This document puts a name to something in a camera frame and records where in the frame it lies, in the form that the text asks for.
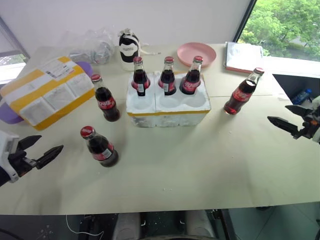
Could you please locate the blue plastic water bottle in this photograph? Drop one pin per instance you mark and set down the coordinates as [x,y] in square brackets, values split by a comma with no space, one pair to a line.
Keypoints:
[301,96]

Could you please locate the pink round plate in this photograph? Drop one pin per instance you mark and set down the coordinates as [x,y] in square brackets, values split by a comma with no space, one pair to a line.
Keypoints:
[196,53]

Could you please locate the grey rounded shape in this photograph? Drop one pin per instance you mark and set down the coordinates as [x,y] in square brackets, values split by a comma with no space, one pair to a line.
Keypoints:
[126,226]

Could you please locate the purple plastic plate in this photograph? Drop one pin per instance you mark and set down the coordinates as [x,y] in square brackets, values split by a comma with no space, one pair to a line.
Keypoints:
[10,116]

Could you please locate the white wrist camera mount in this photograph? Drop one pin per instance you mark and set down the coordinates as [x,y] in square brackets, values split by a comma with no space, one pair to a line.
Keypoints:
[6,145]
[317,102]

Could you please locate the glass cola bottle red cap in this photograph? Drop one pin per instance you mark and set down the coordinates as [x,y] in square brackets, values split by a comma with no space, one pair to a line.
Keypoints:
[167,80]
[238,97]
[190,82]
[106,102]
[101,148]
[140,80]

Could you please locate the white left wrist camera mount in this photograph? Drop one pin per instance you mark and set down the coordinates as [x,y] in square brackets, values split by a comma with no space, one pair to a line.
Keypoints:
[6,145]

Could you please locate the dark window frame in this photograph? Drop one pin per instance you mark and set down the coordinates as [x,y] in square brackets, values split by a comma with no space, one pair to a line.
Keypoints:
[243,21]

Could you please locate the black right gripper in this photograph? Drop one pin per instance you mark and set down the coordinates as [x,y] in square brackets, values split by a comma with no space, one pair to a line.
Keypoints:
[311,125]

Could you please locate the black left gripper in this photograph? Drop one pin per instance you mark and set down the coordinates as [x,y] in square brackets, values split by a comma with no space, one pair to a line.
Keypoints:
[21,163]

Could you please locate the clear crumpled plastic bag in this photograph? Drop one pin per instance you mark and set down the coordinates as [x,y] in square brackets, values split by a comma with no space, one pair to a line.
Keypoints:
[97,48]

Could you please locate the black open bin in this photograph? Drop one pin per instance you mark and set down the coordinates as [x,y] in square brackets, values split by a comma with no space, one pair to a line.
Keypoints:
[290,83]

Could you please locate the white yellow taped package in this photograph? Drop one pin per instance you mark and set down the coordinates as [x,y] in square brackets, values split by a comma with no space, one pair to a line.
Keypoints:
[47,96]

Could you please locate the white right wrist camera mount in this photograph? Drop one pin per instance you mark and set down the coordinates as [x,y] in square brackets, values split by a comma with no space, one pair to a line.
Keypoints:
[317,102]

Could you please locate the white foam bottle holder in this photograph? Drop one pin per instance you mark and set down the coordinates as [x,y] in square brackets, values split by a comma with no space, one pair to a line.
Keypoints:
[170,113]

